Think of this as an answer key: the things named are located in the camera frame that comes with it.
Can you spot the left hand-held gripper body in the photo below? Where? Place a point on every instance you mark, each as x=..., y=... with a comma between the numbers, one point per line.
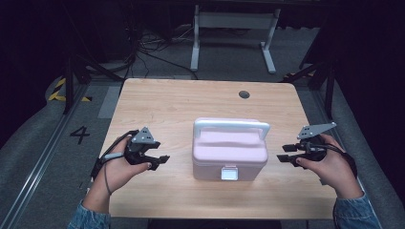
x=139, y=146

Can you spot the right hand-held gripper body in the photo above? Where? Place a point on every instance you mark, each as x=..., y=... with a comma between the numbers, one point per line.
x=313, y=143

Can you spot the pink storage box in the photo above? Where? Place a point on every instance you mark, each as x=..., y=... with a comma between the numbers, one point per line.
x=230, y=149

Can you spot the person's right hand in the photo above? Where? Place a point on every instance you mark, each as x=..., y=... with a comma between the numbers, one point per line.
x=331, y=168

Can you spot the person's left hand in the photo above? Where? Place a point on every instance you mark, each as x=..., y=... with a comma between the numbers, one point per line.
x=119, y=170

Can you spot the black tripod stand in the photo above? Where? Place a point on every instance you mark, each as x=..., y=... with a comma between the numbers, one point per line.
x=79, y=73
x=321, y=79

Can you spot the yellow black hazard tape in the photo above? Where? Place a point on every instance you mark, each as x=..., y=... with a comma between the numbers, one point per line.
x=62, y=93

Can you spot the white metal stand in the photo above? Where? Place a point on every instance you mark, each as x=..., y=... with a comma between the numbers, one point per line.
x=234, y=35

